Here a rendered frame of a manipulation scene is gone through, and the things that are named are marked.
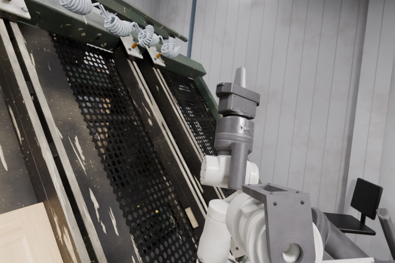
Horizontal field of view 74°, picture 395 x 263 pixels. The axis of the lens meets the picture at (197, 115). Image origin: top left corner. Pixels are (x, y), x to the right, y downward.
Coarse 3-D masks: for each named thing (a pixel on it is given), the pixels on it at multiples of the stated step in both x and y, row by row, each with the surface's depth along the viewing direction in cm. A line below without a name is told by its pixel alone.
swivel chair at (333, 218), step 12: (360, 180) 294; (360, 192) 290; (372, 192) 272; (360, 204) 285; (372, 204) 268; (336, 216) 294; (348, 216) 298; (372, 216) 265; (348, 228) 263; (360, 228) 266
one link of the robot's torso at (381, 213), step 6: (378, 210) 34; (384, 210) 33; (378, 216) 33; (384, 216) 33; (384, 222) 33; (390, 222) 32; (384, 228) 33; (390, 228) 32; (384, 234) 33; (390, 234) 32; (390, 240) 32; (390, 246) 32; (360, 258) 32; (366, 258) 31; (372, 258) 31
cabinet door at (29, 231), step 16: (32, 208) 57; (0, 224) 51; (16, 224) 53; (32, 224) 56; (48, 224) 58; (0, 240) 50; (16, 240) 52; (32, 240) 54; (48, 240) 56; (0, 256) 49; (16, 256) 51; (32, 256) 53; (48, 256) 55
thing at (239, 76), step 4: (240, 68) 64; (244, 68) 64; (236, 72) 65; (240, 72) 63; (236, 76) 64; (240, 76) 63; (236, 80) 64; (240, 80) 63; (236, 84) 64; (240, 84) 62
